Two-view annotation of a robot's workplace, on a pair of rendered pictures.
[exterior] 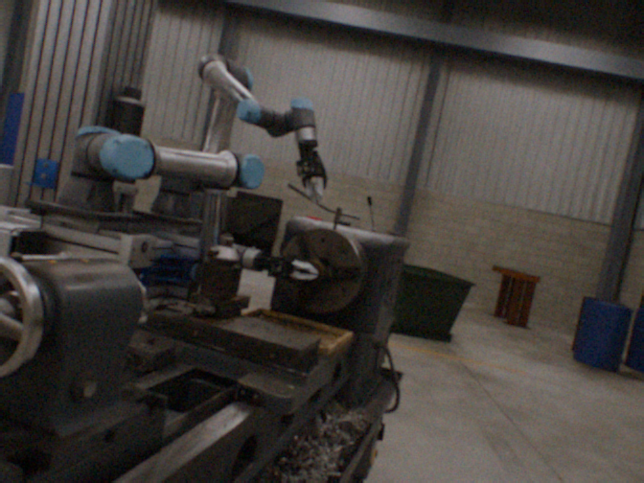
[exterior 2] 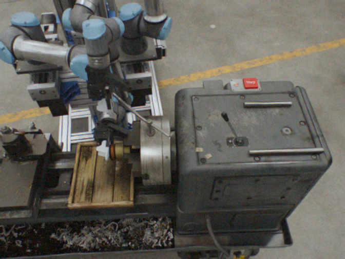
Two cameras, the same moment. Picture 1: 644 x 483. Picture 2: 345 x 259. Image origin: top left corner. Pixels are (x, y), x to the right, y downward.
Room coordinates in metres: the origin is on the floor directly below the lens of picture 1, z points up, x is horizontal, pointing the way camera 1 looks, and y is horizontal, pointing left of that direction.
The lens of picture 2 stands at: (1.66, -0.78, 2.30)
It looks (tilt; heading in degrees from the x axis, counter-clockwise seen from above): 54 degrees down; 71
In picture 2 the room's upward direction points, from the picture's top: straight up
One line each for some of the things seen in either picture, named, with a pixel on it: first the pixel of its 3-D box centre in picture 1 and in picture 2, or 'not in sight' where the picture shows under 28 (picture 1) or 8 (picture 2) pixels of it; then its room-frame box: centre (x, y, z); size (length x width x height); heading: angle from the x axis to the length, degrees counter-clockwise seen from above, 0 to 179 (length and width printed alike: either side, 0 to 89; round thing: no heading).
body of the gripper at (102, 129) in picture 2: (273, 264); (105, 132); (1.65, 0.16, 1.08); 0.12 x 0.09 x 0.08; 72
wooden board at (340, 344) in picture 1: (288, 331); (104, 172); (1.59, 0.06, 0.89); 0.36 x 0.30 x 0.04; 73
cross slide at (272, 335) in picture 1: (231, 330); (20, 166); (1.22, 0.19, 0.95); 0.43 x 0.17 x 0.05; 73
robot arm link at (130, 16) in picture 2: (179, 173); (132, 19); (1.93, 0.61, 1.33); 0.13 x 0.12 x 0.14; 139
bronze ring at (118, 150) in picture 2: (310, 272); (120, 151); (1.69, 0.03, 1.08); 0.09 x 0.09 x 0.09; 75
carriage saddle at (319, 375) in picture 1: (223, 356); (14, 174); (1.17, 0.19, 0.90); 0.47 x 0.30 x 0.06; 73
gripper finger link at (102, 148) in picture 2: (304, 266); (102, 149); (1.62, 0.05, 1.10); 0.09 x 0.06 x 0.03; 72
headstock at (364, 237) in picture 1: (344, 269); (240, 146); (2.23, -0.11, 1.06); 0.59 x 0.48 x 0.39; 163
